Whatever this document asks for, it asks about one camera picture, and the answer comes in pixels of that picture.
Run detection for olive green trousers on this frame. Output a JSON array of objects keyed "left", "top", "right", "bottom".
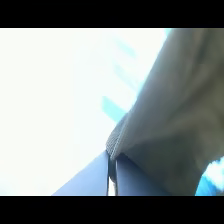
[{"left": 105, "top": 28, "right": 224, "bottom": 196}]

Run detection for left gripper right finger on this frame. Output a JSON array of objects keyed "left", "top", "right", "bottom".
[{"left": 115, "top": 152, "right": 172, "bottom": 196}]

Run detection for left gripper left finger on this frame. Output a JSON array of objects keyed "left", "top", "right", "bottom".
[{"left": 52, "top": 149, "right": 111, "bottom": 196}]

